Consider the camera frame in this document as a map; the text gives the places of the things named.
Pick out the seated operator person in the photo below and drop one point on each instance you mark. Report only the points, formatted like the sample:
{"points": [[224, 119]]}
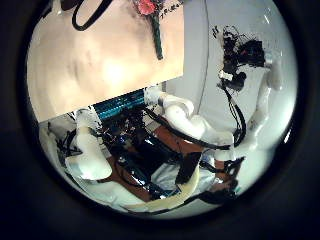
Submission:
{"points": [[229, 186]]}

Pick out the teal metal rail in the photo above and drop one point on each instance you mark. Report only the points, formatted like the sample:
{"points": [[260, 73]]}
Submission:
{"points": [[120, 105]]}

